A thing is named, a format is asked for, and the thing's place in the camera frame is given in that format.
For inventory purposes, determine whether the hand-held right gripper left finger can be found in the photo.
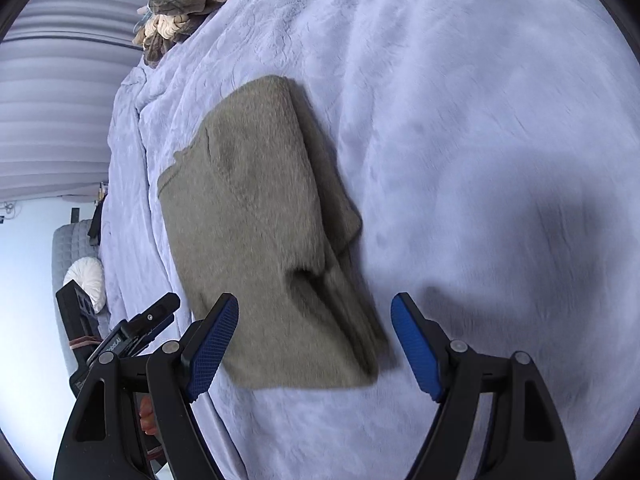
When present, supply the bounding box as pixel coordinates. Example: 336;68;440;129
52;293;240;480

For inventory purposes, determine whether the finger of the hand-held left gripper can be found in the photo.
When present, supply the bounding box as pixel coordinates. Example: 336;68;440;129
125;293;181;338

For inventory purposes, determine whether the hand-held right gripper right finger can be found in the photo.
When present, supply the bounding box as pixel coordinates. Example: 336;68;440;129
390;292;576;480

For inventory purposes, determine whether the black strap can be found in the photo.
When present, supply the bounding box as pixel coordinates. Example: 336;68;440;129
87;185;108;247

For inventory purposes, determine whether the grey quilted sofa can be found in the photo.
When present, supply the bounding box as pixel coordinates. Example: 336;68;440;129
51;222;113;361

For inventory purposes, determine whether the white round pillow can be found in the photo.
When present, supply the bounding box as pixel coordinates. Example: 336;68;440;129
63;257;105;313

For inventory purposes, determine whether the person's left hand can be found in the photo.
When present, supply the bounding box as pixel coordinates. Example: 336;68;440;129
138;395;158;437

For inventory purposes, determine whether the grey pleated curtain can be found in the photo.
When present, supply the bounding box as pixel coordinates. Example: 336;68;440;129
0;0;166;201

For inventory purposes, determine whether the lavender plush blanket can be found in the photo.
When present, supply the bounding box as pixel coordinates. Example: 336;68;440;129
100;0;640;480

